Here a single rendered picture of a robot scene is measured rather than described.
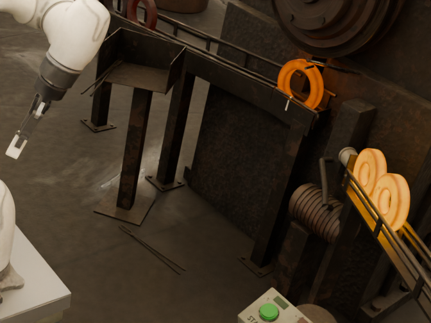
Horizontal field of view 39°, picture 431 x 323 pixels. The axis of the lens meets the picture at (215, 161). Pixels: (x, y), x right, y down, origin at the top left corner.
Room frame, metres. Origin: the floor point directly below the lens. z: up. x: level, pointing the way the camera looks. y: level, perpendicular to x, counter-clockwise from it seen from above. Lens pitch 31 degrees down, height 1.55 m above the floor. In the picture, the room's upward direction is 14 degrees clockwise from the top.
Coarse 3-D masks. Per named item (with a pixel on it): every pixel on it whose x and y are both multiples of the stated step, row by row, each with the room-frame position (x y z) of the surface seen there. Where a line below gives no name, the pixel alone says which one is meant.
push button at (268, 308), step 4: (264, 304) 1.02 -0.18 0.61; (268, 304) 1.02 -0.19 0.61; (272, 304) 1.02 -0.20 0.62; (260, 308) 1.01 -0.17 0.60; (264, 308) 1.01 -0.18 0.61; (268, 308) 1.01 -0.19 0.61; (272, 308) 1.01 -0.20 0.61; (276, 308) 1.02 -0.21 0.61; (260, 312) 1.00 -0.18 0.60; (264, 312) 1.00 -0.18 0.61; (268, 312) 1.00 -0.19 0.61; (272, 312) 1.00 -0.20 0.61; (276, 312) 1.01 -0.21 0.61; (264, 316) 0.99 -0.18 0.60; (268, 316) 0.99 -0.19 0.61; (272, 316) 0.99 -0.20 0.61; (276, 316) 1.00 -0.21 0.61
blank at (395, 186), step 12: (384, 180) 1.43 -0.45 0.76; (396, 180) 1.39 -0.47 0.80; (384, 192) 1.43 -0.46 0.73; (396, 192) 1.36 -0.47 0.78; (408, 192) 1.36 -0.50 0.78; (384, 204) 1.42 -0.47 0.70; (396, 204) 1.34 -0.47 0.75; (408, 204) 1.34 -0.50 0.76; (384, 216) 1.37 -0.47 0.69; (396, 216) 1.32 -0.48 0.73; (396, 228) 1.33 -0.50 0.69
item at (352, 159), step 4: (352, 156) 1.62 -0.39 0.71; (356, 156) 1.62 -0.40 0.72; (348, 160) 1.61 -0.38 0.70; (352, 160) 1.62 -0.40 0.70; (348, 164) 1.61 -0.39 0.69; (352, 164) 1.61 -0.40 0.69; (348, 168) 1.61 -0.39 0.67; (352, 168) 1.61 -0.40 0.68; (344, 172) 1.61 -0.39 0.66; (352, 172) 1.61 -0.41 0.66; (344, 180) 1.61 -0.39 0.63; (352, 180) 1.61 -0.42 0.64
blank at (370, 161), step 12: (360, 156) 1.60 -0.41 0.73; (372, 156) 1.54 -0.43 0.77; (384, 156) 1.54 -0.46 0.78; (360, 168) 1.58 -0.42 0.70; (372, 168) 1.51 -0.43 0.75; (384, 168) 1.50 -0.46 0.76; (360, 180) 1.56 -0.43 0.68; (372, 180) 1.49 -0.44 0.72; (360, 192) 1.52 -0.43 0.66; (372, 192) 1.47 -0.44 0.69
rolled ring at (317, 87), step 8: (288, 64) 1.99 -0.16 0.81; (296, 64) 1.97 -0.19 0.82; (304, 64) 1.95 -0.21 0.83; (312, 64) 1.96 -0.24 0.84; (280, 72) 2.01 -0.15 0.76; (288, 72) 1.99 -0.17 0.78; (312, 72) 1.92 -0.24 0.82; (280, 80) 2.00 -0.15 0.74; (288, 80) 2.01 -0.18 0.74; (312, 80) 1.91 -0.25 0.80; (320, 80) 1.92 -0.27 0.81; (280, 88) 1.99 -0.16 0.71; (288, 88) 2.00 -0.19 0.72; (312, 88) 1.91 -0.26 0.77; (320, 88) 1.90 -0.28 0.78; (312, 96) 1.90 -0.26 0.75; (320, 96) 1.90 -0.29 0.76; (312, 104) 1.89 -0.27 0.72
